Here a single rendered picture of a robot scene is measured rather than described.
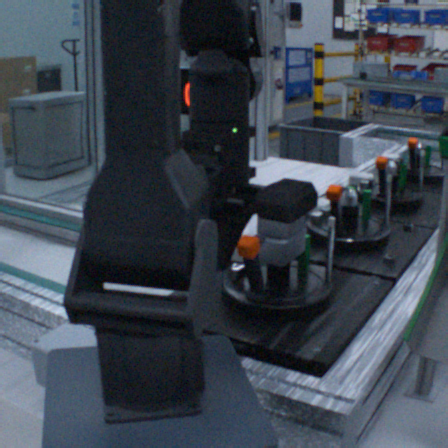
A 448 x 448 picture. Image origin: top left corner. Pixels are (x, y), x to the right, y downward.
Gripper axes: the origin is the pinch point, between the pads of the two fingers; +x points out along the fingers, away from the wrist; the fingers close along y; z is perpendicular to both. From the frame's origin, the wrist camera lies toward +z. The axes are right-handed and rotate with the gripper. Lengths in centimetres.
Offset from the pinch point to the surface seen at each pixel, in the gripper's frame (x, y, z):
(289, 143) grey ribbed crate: 36, -90, -196
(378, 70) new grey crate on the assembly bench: 26, -160, -544
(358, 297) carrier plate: 12.2, 9.1, -18.0
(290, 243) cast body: 4.1, 2.0, -11.8
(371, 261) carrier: 12.5, 6.4, -30.5
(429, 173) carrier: 12, 2, -84
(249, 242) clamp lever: 2.1, 0.4, -5.0
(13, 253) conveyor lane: 18, -53, -12
